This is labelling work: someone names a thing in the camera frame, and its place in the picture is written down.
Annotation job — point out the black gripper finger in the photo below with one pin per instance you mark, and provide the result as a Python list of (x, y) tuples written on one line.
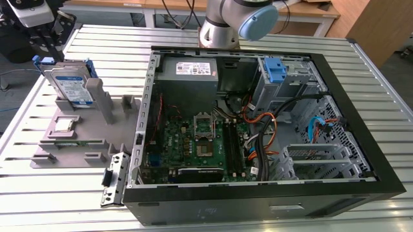
[(64, 26), (43, 39)]

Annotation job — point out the hard disk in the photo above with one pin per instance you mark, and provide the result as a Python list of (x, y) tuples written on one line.
[(72, 87)]

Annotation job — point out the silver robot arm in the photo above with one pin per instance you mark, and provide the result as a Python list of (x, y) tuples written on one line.
[(219, 26)]

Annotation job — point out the metal disk bay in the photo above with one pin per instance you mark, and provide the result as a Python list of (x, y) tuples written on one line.
[(322, 162)]

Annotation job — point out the black waste bin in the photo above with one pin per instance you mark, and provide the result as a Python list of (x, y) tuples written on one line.
[(16, 53)]

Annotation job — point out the long wooden desk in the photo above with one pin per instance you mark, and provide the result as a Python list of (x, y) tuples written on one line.
[(128, 4)]

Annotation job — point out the silver CPU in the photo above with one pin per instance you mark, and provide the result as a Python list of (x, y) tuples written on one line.
[(64, 125)]

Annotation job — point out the grey parts rack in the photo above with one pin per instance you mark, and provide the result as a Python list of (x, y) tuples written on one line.
[(93, 135)]

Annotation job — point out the green RAM stick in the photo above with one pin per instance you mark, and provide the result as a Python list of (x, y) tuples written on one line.
[(77, 143)]

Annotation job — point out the grey power supply unit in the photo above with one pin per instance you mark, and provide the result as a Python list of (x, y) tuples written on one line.
[(206, 76)]

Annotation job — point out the green motherboard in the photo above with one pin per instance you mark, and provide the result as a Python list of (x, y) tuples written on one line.
[(174, 145)]

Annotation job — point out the blue expansion slot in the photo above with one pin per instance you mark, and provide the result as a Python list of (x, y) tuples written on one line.
[(155, 160)]

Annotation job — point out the CPU socket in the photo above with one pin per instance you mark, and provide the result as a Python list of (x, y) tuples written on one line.
[(204, 149)]

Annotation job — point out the blue plastic drive latch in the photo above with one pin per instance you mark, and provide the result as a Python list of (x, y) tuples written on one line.
[(274, 70)]

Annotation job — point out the black RAM slot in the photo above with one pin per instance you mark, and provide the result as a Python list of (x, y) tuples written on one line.
[(230, 149), (238, 149)]

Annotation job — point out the black graphics card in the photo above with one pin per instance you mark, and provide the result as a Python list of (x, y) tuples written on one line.
[(199, 175)]

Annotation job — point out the grey metal drive cage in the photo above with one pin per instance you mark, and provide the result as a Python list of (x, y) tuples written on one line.
[(290, 94)]

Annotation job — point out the black PC case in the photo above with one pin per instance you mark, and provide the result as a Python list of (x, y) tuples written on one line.
[(226, 207)]

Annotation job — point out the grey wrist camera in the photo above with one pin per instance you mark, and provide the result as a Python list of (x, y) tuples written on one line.
[(32, 14)]

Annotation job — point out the metal slot bracket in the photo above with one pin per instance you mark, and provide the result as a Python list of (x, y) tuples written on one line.
[(119, 169)]

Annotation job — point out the wooden desk white frame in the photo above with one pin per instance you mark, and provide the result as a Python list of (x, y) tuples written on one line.
[(314, 10)]

